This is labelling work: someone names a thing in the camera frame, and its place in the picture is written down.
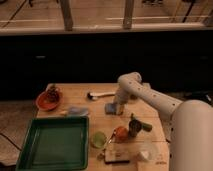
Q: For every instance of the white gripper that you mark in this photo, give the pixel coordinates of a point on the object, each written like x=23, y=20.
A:
x=121, y=98

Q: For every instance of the blue sponge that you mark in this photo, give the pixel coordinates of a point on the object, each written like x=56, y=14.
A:
x=110, y=108

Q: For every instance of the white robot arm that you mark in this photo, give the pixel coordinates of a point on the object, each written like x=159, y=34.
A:
x=191, y=147

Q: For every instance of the green plastic tray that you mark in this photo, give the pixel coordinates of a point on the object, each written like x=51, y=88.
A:
x=55, y=144

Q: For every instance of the dark red bowl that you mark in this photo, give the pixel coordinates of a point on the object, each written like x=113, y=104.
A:
x=133, y=97

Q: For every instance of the dark cup with greens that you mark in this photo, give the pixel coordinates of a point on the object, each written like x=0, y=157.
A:
x=135, y=126

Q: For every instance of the orange tomato toy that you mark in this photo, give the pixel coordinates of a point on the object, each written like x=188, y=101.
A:
x=121, y=133

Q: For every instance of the green small cup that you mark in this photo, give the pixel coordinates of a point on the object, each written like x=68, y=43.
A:
x=98, y=139

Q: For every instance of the wooden block with black base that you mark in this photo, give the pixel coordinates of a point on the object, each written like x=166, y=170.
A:
x=113, y=156

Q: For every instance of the light blue plastic bag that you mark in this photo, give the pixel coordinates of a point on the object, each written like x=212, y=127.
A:
x=75, y=111

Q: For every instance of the metal spoon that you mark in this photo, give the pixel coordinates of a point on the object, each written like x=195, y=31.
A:
x=101, y=155

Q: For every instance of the white plastic cup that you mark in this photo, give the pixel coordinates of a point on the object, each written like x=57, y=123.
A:
x=148, y=151

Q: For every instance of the bunch of dark grapes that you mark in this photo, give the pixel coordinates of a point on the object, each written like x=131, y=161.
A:
x=52, y=94

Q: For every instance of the orange plate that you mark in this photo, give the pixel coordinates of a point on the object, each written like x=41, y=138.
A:
x=44, y=104

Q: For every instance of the white handled dish brush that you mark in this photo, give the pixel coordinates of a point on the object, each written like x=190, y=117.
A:
x=96, y=95

